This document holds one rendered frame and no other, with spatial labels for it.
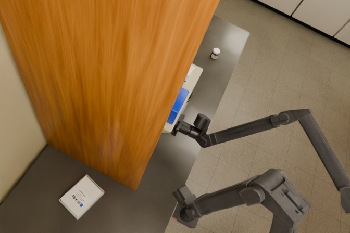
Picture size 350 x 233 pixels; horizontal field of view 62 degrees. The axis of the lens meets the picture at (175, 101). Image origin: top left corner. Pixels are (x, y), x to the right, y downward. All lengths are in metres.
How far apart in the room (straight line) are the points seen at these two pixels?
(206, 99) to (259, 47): 2.04
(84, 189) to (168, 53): 0.99
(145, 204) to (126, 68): 0.93
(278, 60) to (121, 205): 2.77
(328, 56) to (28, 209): 3.74
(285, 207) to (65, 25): 0.64
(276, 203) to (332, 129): 2.85
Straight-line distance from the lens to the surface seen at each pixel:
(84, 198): 1.44
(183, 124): 1.41
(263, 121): 1.29
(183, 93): 0.96
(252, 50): 3.64
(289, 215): 0.75
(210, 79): 1.89
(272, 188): 0.76
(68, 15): 0.67
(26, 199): 1.51
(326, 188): 3.20
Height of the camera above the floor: 2.38
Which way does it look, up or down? 57 degrees down
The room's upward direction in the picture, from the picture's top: 24 degrees clockwise
